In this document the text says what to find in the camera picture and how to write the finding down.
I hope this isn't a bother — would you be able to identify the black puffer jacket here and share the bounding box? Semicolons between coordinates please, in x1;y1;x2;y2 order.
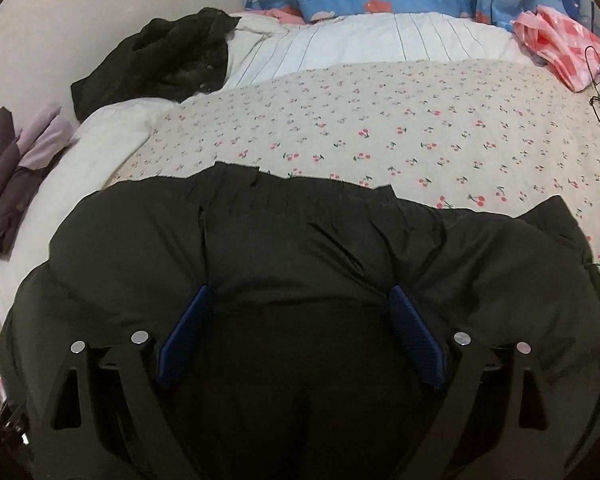
0;164;600;479

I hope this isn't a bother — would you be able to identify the purple folded garment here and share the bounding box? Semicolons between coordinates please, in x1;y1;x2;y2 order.
0;103;74;259

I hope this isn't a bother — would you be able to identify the white duvet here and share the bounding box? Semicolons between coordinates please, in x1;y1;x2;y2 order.
0;99;175;321

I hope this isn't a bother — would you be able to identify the cherry print bed sheet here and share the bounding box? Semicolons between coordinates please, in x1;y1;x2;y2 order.
116;61;600;269

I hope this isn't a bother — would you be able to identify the black crumpled garment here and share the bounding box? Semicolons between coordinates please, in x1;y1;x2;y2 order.
70;8;240;122

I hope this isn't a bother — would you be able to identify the pink checked cloth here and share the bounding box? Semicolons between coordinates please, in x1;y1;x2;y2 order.
512;6;600;93

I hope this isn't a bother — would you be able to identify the white striped quilt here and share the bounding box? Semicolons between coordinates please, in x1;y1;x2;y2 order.
223;12;535;90

